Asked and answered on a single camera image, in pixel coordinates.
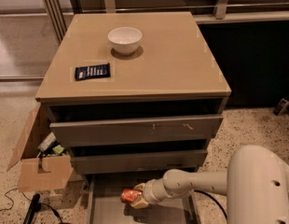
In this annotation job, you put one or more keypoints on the top grey drawer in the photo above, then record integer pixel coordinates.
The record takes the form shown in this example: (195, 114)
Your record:
(134, 131)

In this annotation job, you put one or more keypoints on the black device on floor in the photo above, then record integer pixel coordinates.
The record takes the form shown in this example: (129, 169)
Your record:
(34, 207)

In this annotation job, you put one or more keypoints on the metal window frame railing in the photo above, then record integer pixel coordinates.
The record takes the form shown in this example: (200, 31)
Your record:
(204, 11)

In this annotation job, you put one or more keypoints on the red coke can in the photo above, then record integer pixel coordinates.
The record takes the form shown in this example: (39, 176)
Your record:
(130, 195)

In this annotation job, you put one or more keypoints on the bottom grey open drawer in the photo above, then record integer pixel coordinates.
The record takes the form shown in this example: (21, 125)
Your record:
(105, 206)

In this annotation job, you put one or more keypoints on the middle grey drawer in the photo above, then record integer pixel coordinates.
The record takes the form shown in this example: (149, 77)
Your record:
(138, 162)

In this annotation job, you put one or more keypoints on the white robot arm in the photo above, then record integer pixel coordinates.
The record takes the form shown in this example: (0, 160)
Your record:
(256, 184)

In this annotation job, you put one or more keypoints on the white ceramic bowl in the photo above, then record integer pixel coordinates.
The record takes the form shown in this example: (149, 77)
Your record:
(125, 40)

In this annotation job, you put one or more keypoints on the dark blue snack packet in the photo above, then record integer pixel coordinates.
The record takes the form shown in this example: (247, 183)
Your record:
(92, 72)

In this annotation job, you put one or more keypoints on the green packet in box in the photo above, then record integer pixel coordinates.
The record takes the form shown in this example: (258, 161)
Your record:
(58, 150)

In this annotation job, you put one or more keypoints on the white packet in box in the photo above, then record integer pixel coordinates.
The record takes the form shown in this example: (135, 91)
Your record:
(47, 143)

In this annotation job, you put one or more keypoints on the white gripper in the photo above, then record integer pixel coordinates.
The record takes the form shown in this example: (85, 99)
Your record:
(151, 191)

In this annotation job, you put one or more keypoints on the small grey floor object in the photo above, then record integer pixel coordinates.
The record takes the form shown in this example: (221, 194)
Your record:
(281, 106)

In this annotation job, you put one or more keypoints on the tan drawer cabinet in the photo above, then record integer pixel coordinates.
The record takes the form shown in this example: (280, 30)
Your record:
(173, 73)

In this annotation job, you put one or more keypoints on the brown cardboard box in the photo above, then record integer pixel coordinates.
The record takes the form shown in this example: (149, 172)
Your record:
(38, 173)

